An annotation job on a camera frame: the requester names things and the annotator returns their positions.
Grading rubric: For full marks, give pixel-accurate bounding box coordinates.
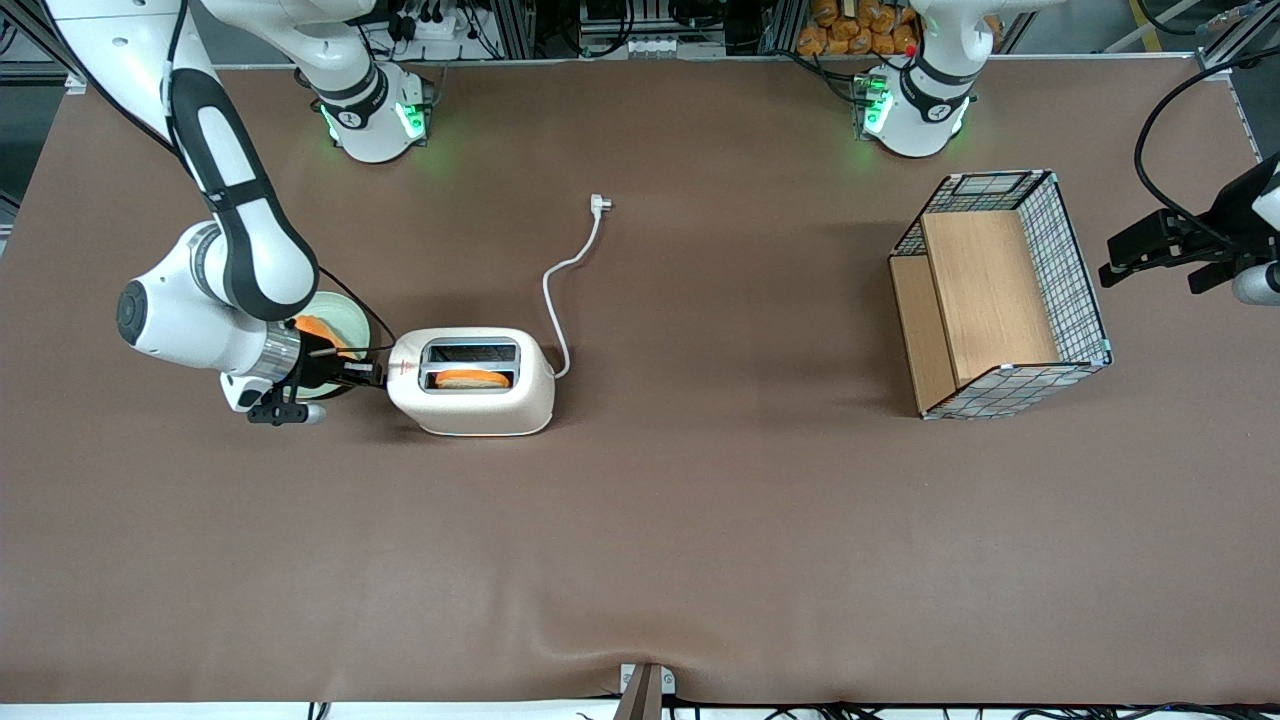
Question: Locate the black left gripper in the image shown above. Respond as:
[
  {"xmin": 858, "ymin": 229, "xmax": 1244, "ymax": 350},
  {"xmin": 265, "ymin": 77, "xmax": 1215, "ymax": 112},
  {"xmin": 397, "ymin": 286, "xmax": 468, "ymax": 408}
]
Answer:
[{"xmin": 1099, "ymin": 150, "xmax": 1280, "ymax": 289}]

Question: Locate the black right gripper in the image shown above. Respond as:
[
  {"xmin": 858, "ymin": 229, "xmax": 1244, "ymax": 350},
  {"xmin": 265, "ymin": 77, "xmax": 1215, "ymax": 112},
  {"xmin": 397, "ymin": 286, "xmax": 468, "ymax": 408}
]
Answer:
[{"xmin": 293, "ymin": 335, "xmax": 389, "ymax": 398}]

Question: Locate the white two-slot toaster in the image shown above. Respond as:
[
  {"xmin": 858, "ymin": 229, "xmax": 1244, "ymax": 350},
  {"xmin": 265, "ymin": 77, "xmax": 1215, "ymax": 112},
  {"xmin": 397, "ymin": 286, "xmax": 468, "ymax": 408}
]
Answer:
[{"xmin": 387, "ymin": 327, "xmax": 556, "ymax": 438}]

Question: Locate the pale green round plate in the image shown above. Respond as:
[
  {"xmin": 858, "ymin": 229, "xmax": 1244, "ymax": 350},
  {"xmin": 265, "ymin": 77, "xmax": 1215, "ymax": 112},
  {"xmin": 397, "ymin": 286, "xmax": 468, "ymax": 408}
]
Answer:
[{"xmin": 290, "ymin": 291, "xmax": 376, "ymax": 401}]

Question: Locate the triangular orange bread piece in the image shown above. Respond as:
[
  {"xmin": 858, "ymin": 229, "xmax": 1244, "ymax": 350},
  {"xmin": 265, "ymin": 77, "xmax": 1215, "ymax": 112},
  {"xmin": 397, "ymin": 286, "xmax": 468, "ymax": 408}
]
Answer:
[{"xmin": 295, "ymin": 315, "xmax": 346, "ymax": 361}]

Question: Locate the power strip with black plugs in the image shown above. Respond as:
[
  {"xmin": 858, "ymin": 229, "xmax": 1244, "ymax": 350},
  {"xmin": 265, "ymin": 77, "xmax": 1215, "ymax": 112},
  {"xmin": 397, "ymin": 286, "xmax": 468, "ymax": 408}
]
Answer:
[{"xmin": 385, "ymin": 0, "xmax": 481, "ymax": 46}]

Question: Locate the bag of bread rolls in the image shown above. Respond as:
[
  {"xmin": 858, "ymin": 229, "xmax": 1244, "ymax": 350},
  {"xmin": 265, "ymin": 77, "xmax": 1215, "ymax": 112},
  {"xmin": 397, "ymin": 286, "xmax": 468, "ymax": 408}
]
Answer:
[{"xmin": 795, "ymin": 0, "xmax": 921, "ymax": 58}]

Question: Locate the white power strip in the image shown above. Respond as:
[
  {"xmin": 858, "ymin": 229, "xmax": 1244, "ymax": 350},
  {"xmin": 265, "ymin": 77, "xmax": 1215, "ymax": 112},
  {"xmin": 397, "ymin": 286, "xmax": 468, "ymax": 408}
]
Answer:
[{"xmin": 620, "ymin": 35, "xmax": 706, "ymax": 58}]

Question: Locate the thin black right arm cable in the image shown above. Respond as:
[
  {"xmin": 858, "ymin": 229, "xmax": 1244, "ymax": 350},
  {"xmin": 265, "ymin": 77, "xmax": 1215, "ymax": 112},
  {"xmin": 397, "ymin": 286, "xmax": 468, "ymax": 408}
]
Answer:
[{"xmin": 308, "ymin": 265, "xmax": 398, "ymax": 356}]

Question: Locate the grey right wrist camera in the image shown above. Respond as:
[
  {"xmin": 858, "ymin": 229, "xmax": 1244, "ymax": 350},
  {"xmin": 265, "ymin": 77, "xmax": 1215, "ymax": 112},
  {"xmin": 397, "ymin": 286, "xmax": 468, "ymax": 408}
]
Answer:
[{"xmin": 247, "ymin": 400, "xmax": 328, "ymax": 427}]

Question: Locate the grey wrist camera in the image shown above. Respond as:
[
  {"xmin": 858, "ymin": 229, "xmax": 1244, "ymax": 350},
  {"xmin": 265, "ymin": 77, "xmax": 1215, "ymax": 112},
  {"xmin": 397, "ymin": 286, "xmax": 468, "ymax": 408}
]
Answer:
[
  {"xmin": 1190, "ymin": 262, "xmax": 1280, "ymax": 307},
  {"xmin": 247, "ymin": 400, "xmax": 328, "ymax": 427}
]

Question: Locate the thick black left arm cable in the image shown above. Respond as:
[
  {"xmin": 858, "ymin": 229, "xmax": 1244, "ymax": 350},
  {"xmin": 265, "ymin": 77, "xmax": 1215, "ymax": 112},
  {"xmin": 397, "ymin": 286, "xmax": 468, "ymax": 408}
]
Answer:
[{"xmin": 1134, "ymin": 45, "xmax": 1280, "ymax": 251}]

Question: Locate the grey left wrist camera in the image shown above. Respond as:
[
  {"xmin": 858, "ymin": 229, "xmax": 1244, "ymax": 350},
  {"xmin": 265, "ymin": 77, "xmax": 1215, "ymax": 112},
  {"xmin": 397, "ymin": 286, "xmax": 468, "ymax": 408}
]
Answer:
[{"xmin": 1190, "ymin": 262, "xmax": 1280, "ymax": 307}]

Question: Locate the wire basket with wooden shelf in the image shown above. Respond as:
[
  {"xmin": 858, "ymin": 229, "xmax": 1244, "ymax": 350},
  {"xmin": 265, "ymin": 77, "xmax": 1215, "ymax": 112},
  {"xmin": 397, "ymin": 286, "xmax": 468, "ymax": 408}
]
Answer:
[{"xmin": 888, "ymin": 169, "xmax": 1114, "ymax": 421}]

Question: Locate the aluminium frame profile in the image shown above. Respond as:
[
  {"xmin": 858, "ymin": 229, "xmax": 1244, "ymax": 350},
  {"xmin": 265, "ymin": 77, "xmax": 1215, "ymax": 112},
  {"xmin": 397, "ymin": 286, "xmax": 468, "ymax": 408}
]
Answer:
[
  {"xmin": 1195, "ymin": 0, "xmax": 1280, "ymax": 71},
  {"xmin": 0, "ymin": 0, "xmax": 91, "ymax": 96}
]

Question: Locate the white toaster power cord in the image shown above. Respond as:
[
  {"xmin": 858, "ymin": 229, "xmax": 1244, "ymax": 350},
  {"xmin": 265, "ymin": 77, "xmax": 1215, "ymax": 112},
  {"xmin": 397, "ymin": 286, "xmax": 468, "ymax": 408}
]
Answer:
[{"xmin": 542, "ymin": 194, "xmax": 613, "ymax": 380}]

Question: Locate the metal table edge bracket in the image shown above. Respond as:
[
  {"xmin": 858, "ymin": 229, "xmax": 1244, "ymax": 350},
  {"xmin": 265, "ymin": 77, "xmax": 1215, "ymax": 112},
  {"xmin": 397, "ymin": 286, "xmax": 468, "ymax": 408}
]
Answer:
[{"xmin": 618, "ymin": 662, "xmax": 677, "ymax": 720}]

